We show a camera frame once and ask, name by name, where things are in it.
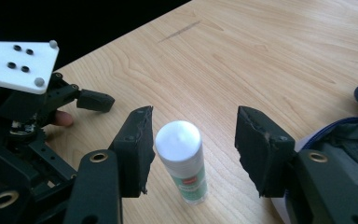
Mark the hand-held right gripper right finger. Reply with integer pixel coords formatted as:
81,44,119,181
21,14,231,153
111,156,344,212
234,105,296,199

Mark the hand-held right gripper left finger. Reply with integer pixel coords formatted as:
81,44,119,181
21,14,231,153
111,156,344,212
108,105,157,199

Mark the white glue stick green label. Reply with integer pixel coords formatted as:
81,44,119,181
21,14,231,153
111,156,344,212
154,119,209,206

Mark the blue and grey pencil case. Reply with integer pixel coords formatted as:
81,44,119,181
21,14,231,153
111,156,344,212
270,77,358,224

